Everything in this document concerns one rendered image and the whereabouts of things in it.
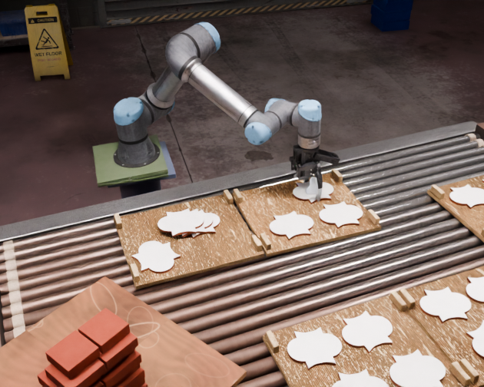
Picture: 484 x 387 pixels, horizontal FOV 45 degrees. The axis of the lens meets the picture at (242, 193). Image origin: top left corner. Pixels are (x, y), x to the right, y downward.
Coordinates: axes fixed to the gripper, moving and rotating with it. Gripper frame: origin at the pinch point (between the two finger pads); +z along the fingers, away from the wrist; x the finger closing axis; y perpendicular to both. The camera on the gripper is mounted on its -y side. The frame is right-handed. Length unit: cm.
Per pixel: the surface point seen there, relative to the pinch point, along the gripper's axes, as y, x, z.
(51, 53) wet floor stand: 79, -350, 66
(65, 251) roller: 87, 1, -2
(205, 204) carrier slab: 38.7, -5.8, -1.1
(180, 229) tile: 51, 9, -5
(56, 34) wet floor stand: 72, -353, 51
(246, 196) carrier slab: 23.2, -5.8, -0.3
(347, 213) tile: -5.1, 16.6, 0.1
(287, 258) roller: 21.8, 27.9, 1.6
